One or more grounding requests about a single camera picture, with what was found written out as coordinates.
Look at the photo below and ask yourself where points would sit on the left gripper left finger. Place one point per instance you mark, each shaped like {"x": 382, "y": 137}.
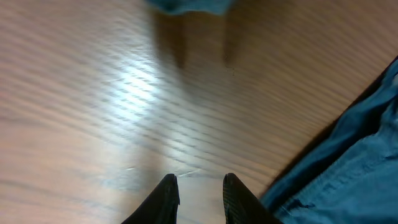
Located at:
{"x": 160, "y": 206}

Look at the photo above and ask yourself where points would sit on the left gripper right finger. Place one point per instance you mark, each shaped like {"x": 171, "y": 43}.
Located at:
{"x": 241, "y": 206}

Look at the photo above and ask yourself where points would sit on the dark blue shorts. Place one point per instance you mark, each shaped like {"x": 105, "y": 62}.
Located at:
{"x": 351, "y": 176}

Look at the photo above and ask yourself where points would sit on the light blue denim shorts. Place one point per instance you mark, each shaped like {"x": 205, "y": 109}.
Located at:
{"x": 177, "y": 7}

